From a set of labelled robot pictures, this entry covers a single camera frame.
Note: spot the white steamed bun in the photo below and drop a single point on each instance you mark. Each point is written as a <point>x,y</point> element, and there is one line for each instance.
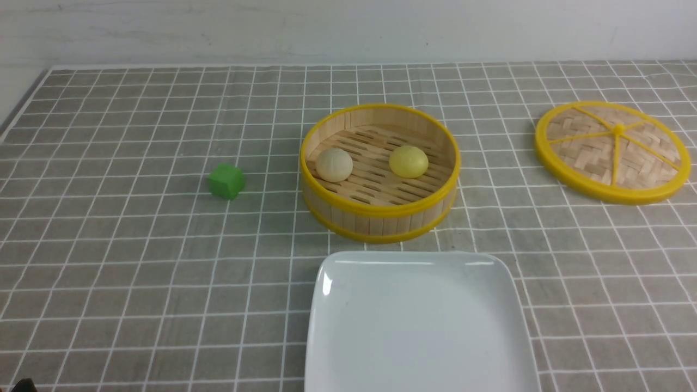
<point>334,165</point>

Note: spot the yellow steamed bun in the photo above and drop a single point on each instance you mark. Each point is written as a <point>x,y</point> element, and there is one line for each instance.
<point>408,162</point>

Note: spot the white square plate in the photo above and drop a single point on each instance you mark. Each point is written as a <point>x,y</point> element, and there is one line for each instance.
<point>417,321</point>

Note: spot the bamboo steamer basket yellow rim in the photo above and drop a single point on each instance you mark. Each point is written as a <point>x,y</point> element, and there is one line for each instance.
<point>375,205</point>

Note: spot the green cube block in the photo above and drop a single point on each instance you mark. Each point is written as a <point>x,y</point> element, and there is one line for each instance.
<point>226,181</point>

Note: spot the grey checked tablecloth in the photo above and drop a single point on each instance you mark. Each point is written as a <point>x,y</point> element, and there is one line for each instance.
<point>121,272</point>

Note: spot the bamboo steamer lid yellow rim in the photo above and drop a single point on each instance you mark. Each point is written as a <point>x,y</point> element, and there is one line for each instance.
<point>612,152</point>

